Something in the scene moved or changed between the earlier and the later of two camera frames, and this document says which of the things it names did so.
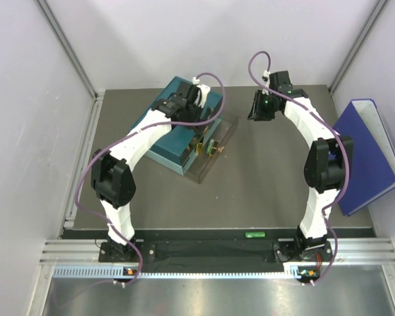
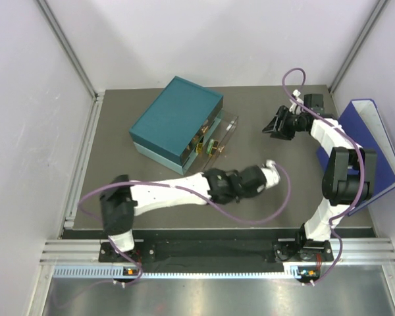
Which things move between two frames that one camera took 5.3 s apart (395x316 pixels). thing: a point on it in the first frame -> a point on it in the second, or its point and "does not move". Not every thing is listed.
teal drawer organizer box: x=183 y=141 does not move
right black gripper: x=257 y=113 -> x=274 y=128
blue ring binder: x=376 y=168 does not move
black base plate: x=222 y=256 does not move
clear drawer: x=205 y=158 does not move
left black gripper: x=198 y=112 -> x=247 y=193
